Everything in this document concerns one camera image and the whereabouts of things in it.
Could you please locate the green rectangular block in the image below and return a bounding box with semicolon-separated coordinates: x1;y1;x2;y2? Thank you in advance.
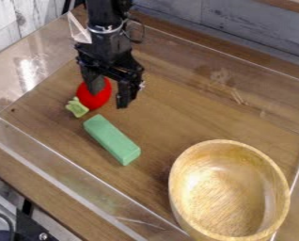
83;115;140;166

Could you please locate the clear acrylic front barrier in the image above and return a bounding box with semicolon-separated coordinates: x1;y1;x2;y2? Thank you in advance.
0;119;191;241

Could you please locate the black cable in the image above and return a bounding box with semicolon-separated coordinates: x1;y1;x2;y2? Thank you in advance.
0;212;16;241

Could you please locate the wooden bowl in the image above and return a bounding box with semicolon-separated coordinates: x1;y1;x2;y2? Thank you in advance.
168;139;290;241

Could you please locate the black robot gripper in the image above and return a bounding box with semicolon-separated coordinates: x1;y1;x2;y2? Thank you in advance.
75;22;144;108

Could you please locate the clear acrylic corner bracket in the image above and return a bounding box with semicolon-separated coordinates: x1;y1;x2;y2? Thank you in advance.
67;12;92;44

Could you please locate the black clamp with screw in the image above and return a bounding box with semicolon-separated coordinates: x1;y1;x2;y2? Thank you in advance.
15;210;59;241

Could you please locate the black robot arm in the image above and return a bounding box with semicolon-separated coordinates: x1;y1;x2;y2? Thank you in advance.
75;0;144;108

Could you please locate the red plush strawberry toy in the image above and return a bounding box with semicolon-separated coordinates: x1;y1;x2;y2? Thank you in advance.
65;78;112;118

